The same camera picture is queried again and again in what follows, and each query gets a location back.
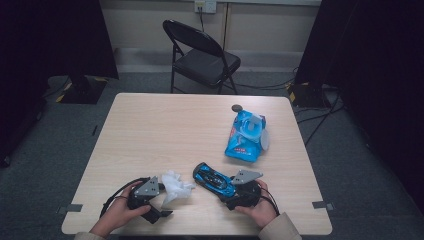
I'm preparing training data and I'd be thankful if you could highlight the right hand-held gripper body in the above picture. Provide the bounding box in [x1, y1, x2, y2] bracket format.
[230, 169, 264, 207]

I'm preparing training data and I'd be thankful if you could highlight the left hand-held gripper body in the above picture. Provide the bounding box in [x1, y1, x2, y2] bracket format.
[127, 176, 160, 211]

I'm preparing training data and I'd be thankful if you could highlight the white wet wipe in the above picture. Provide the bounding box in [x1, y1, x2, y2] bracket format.
[161, 169, 197, 206]
[248, 113, 263, 130]

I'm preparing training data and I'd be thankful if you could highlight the blue and black toy car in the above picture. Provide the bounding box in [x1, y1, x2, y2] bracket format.
[192, 162, 238, 203]

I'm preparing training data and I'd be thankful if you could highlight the blue wet wipes pack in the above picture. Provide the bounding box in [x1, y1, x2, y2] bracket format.
[224, 109, 270, 164]

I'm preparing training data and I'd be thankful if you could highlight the person's right hand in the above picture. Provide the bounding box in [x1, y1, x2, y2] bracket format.
[234, 179, 279, 229]

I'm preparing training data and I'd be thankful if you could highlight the person's left hand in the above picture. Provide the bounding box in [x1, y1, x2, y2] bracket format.
[89, 181, 152, 238]

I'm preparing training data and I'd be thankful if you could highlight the grey tape strip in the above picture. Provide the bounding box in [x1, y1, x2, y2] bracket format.
[312, 200, 334, 212]
[56, 203, 84, 215]

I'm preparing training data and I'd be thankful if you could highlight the black stand base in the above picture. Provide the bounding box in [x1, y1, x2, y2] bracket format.
[59, 75, 108, 105]
[287, 81, 331, 108]

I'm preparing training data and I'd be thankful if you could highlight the black folding chair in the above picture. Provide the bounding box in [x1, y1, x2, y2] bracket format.
[162, 19, 242, 95]

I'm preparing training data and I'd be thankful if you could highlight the black curtain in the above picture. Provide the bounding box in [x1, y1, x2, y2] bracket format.
[0, 0, 119, 168]
[294, 0, 424, 214]

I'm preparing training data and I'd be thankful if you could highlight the right hand-held gripper cable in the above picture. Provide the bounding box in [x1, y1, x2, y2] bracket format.
[259, 186, 281, 216]

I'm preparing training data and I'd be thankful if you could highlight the hand-held gripper cable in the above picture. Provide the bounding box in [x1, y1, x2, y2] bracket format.
[99, 177, 148, 219]
[259, 186, 281, 216]

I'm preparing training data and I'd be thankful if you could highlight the left hand-held gripper cable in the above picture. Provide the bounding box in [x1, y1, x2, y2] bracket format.
[99, 177, 148, 219]

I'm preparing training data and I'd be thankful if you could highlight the black floor cable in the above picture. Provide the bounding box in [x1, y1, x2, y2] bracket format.
[233, 68, 297, 92]
[296, 88, 345, 148]

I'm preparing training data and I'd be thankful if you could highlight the white wall socket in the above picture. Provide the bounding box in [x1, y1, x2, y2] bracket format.
[194, 0, 218, 14]

